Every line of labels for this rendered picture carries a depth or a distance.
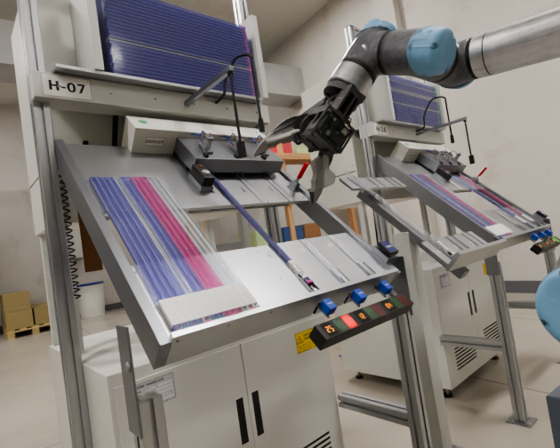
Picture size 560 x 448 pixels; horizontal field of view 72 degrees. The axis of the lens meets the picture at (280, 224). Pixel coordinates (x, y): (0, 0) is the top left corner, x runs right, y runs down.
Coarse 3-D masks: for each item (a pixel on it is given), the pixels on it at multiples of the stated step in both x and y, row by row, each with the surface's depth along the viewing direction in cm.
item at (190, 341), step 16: (384, 272) 101; (336, 288) 88; (352, 288) 93; (368, 288) 99; (272, 304) 76; (288, 304) 78; (304, 304) 83; (336, 304) 93; (224, 320) 68; (240, 320) 71; (256, 320) 74; (272, 320) 78; (288, 320) 83; (176, 336) 62; (192, 336) 64; (208, 336) 67; (224, 336) 71; (240, 336) 74; (176, 352) 65; (192, 352) 68
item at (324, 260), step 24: (312, 240) 107; (336, 240) 111; (240, 264) 87; (264, 264) 90; (312, 264) 97; (336, 264) 101; (360, 264) 105; (144, 288) 71; (264, 288) 83; (288, 288) 86; (312, 288) 89
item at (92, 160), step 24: (72, 144) 105; (96, 168) 99; (120, 168) 103; (144, 168) 108; (168, 168) 113; (192, 192) 106; (216, 192) 111; (240, 192) 116; (264, 192) 121; (288, 192) 127
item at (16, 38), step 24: (48, 0) 118; (48, 24) 117; (48, 48) 116; (72, 48) 120; (24, 72) 125; (24, 96) 128; (24, 120) 132; (72, 120) 118; (96, 120) 122; (120, 120) 127; (24, 144) 135; (96, 144) 121; (120, 144) 126; (72, 216) 114; (192, 216) 148; (216, 216) 164; (240, 216) 155; (240, 240) 156; (48, 264) 133; (72, 264) 113; (48, 288) 132
